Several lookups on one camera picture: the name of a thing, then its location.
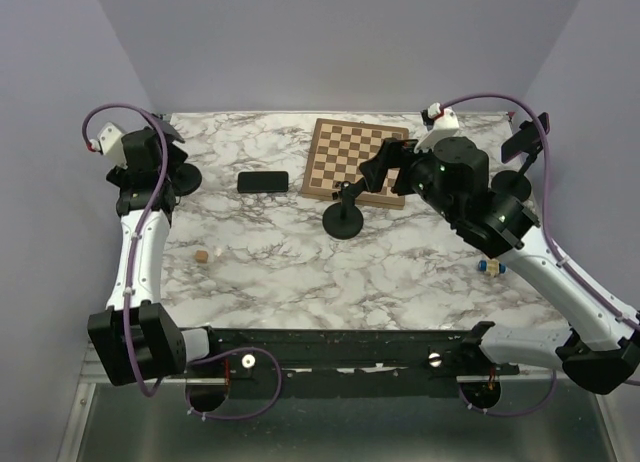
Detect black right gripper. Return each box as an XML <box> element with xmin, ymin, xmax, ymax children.
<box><xmin>359</xmin><ymin>136</ymin><xmax>459</xmax><ymax>223</ymax></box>

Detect black phone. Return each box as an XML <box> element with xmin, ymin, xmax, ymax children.
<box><xmin>151</xmin><ymin>113</ymin><xmax>185</xmax><ymax>143</ymax></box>

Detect black phone stand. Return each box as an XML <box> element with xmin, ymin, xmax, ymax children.
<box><xmin>491</xmin><ymin>141</ymin><xmax>543</xmax><ymax>202</ymax></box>
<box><xmin>322</xmin><ymin>178</ymin><xmax>366</xmax><ymax>240</ymax></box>
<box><xmin>170</xmin><ymin>163</ymin><xmax>202</xmax><ymax>197</ymax></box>

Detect black smartphone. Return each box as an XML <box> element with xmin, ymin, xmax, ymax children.
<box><xmin>237</xmin><ymin>171</ymin><xmax>289</xmax><ymax>194</ymax></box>

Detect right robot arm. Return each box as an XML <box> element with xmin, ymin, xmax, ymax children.
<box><xmin>359</xmin><ymin>137</ymin><xmax>639</xmax><ymax>395</ymax></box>

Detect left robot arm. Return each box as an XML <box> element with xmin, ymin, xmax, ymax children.
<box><xmin>87</xmin><ymin>123</ymin><xmax>222</xmax><ymax>386</ymax></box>

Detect red-edged phone on right stand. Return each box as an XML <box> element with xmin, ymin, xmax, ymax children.
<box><xmin>500</xmin><ymin>121</ymin><xmax>542</xmax><ymax>164</ymax></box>

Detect wooden chessboard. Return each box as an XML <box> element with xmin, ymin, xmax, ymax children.
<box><xmin>301</xmin><ymin>118</ymin><xmax>409</xmax><ymax>201</ymax></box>

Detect small wooden cube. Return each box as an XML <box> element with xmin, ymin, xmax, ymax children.
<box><xmin>195</xmin><ymin>250</ymin><xmax>208</xmax><ymax>263</ymax></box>

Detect wooden toy car blue wheels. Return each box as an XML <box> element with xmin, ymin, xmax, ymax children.
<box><xmin>477</xmin><ymin>259</ymin><xmax>507</xmax><ymax>277</ymax></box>

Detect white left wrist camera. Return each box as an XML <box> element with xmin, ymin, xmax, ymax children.
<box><xmin>90</xmin><ymin>122</ymin><xmax>127</xmax><ymax>168</ymax></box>

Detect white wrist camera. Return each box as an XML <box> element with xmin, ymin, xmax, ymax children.
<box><xmin>414</xmin><ymin>103</ymin><xmax>460</xmax><ymax>153</ymax></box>
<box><xmin>90</xmin><ymin>122</ymin><xmax>127</xmax><ymax>168</ymax></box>

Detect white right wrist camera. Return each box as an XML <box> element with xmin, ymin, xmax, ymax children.
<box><xmin>414</xmin><ymin>103</ymin><xmax>460</xmax><ymax>153</ymax></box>

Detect aluminium frame rail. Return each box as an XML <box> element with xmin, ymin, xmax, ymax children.
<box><xmin>79</xmin><ymin>344</ymin><xmax>551</xmax><ymax>385</ymax></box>

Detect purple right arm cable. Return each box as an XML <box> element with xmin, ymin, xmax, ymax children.
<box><xmin>424</xmin><ymin>92</ymin><xmax>640</xmax><ymax>416</ymax></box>

